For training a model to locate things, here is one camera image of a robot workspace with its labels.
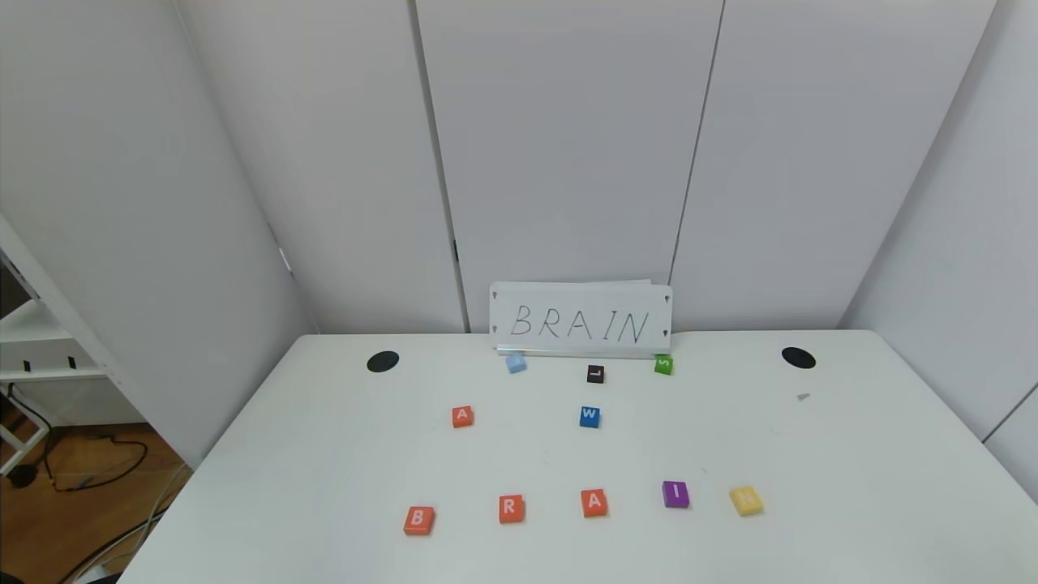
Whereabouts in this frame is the black floor cable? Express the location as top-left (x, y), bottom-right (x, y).
top-left (6, 381), bottom-right (150, 492)

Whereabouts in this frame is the white BRAIN sign board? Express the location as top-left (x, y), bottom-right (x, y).
top-left (489, 281), bottom-right (673, 355)

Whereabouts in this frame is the white floor cable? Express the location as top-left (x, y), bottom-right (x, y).
top-left (57, 462), bottom-right (192, 584)

